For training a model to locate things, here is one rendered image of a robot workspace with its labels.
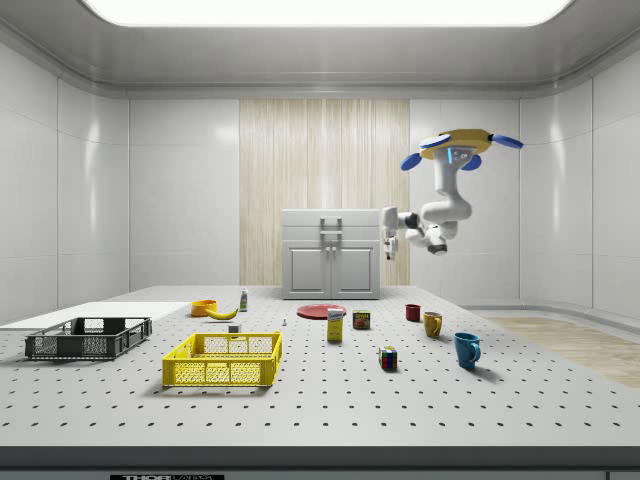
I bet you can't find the white cabinet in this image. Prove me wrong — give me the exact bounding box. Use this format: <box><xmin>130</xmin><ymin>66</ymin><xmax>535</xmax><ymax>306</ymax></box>
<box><xmin>281</xmin><ymin>208</ymin><xmax>382</xmax><ymax>301</ymax></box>

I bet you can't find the red plate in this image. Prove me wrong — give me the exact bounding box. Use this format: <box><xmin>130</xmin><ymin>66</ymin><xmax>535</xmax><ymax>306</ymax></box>
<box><xmin>296</xmin><ymin>303</ymin><xmax>347</xmax><ymax>321</ymax></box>

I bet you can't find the yellow box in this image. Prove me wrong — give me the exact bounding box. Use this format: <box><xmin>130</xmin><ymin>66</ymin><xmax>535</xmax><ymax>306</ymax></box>
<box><xmin>326</xmin><ymin>307</ymin><xmax>347</xmax><ymax>344</ymax></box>

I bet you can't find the drone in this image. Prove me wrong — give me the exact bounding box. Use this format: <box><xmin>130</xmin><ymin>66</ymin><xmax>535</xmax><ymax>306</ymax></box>
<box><xmin>400</xmin><ymin>127</ymin><xmax>525</xmax><ymax>173</ymax></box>

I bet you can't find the blue mug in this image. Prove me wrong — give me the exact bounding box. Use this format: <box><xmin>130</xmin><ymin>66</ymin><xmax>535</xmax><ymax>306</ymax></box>
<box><xmin>453</xmin><ymin>332</ymin><xmax>482</xmax><ymax>371</ymax></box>

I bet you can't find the yellow basket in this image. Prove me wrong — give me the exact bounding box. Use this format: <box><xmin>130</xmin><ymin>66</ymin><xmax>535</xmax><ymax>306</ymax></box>
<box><xmin>161</xmin><ymin>331</ymin><xmax>284</xmax><ymax>388</ymax></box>

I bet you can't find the white board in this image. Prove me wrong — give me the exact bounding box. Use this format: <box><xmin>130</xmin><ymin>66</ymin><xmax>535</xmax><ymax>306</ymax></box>
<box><xmin>0</xmin><ymin>301</ymin><xmax>188</xmax><ymax>332</ymax></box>

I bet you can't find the dark grey basket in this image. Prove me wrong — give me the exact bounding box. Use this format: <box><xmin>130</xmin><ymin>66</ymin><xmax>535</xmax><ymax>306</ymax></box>
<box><xmin>24</xmin><ymin>316</ymin><xmax>154</xmax><ymax>362</ymax></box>

